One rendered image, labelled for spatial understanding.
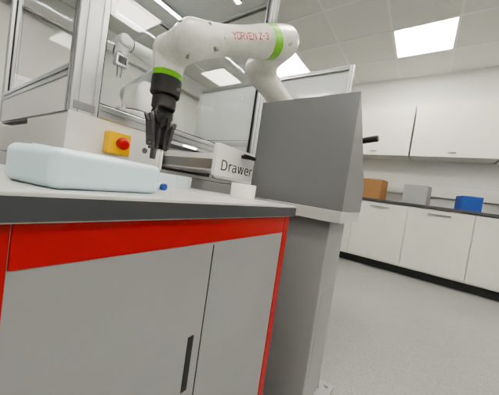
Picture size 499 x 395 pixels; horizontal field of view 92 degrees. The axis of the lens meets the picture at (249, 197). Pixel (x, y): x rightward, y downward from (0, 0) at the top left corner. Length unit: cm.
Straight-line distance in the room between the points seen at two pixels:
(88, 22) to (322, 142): 81
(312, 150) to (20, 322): 80
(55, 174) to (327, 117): 77
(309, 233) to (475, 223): 286
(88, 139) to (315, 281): 88
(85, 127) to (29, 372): 71
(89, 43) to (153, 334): 84
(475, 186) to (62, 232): 430
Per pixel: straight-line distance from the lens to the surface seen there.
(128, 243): 34
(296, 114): 95
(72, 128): 93
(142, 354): 44
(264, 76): 116
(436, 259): 361
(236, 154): 90
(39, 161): 33
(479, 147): 405
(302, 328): 99
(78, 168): 32
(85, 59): 98
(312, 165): 87
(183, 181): 79
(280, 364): 109
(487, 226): 362
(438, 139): 404
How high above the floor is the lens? 79
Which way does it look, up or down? 2 degrees down
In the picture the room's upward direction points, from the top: 8 degrees clockwise
